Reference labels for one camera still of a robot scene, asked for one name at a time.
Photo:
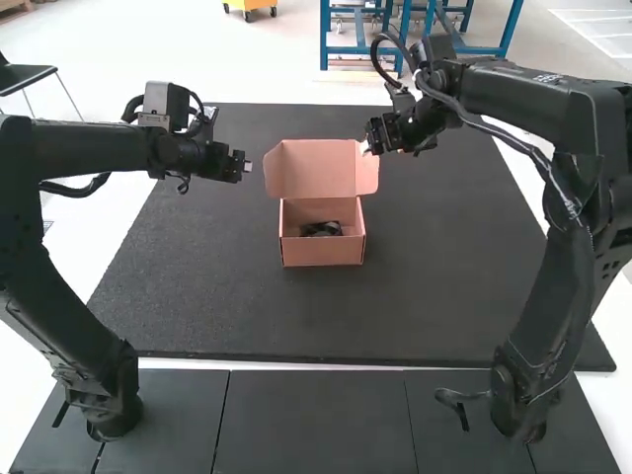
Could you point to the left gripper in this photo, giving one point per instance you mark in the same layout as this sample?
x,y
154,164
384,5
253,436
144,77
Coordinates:
x,y
219,163

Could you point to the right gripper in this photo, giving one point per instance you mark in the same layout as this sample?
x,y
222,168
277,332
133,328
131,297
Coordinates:
x,y
390,133

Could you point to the cardboard box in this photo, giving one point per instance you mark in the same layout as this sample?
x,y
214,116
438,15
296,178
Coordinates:
x,y
321,168

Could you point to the black square fan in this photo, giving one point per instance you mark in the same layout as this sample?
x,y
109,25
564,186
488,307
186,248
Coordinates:
x,y
321,229

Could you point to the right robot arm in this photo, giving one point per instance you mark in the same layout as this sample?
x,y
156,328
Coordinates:
x,y
543,84

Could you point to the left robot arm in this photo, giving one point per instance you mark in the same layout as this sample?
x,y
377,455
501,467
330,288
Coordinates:
x,y
54,316

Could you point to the black mat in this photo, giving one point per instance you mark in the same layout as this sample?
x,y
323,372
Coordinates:
x,y
197,271

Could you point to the yellow cart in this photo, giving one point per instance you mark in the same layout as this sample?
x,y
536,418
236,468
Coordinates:
x,y
252,5

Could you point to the black chair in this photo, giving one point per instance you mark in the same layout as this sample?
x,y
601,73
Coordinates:
x,y
24,76

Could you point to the dark base panel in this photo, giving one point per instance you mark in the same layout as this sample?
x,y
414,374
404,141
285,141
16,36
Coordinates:
x,y
577,444
316,419
187,419

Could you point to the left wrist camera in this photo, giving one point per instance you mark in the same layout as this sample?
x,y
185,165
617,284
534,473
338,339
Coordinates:
x,y
163,101

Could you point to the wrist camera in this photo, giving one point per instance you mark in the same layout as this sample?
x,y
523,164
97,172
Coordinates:
x,y
163,101
441,48

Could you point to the blue metal frame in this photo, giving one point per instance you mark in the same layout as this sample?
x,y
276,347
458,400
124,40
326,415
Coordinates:
x,y
323,34

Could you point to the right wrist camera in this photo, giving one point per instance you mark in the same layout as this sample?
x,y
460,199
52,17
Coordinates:
x,y
441,48

